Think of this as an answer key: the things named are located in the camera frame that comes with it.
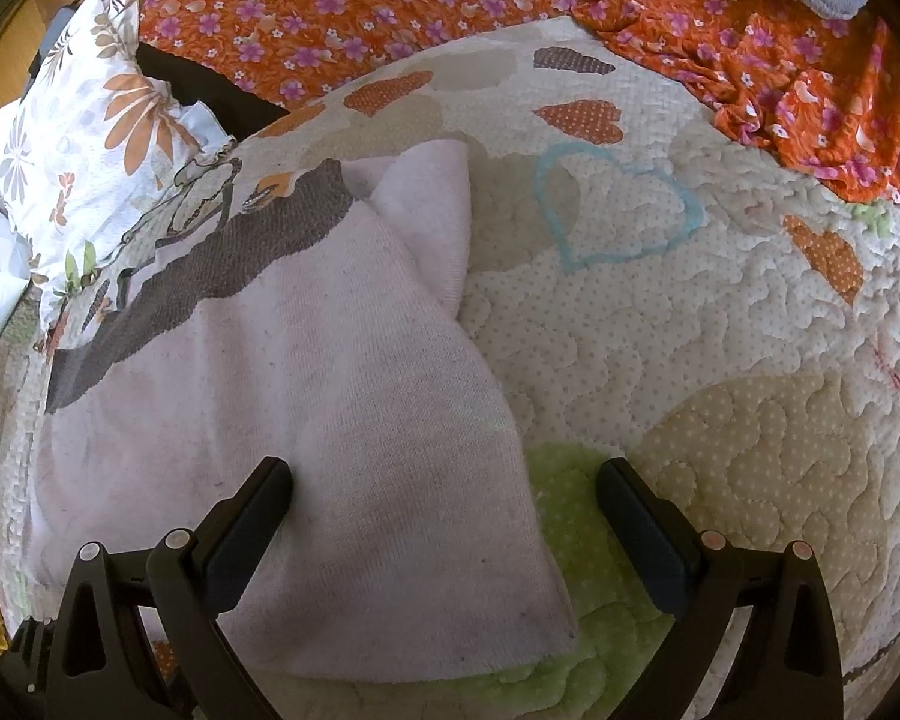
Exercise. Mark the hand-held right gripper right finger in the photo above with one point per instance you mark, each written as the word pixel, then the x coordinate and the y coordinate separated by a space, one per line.
pixel 645 540

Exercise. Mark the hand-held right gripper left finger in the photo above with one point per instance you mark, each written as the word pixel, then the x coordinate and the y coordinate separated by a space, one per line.
pixel 244 540

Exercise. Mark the white fleece towel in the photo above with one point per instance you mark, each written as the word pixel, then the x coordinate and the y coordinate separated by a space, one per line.
pixel 307 390

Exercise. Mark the quilted heart pattern blanket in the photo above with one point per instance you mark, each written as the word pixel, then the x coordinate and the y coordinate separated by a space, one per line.
pixel 682 315

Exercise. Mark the white floral pillow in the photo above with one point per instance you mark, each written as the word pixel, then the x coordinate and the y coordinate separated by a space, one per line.
pixel 105 112

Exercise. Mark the orange floral bed sheet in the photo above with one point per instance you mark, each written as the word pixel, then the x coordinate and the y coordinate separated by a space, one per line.
pixel 420 0

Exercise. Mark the wooden cabinet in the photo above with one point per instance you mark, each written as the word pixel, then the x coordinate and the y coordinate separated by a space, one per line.
pixel 45 0

